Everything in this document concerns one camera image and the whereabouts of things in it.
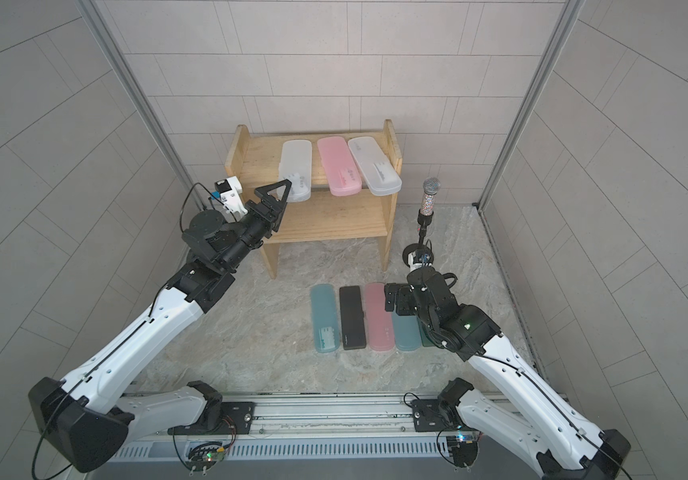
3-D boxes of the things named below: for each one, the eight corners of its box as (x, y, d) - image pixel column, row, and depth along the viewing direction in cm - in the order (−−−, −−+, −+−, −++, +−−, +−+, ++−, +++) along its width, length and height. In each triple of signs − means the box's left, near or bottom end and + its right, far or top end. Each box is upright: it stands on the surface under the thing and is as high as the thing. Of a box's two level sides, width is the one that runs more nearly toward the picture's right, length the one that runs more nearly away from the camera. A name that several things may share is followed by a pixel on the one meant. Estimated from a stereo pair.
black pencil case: (343, 350, 84) (342, 347, 82) (339, 290, 96) (338, 286, 94) (367, 347, 84) (367, 345, 83) (360, 288, 96) (360, 284, 95)
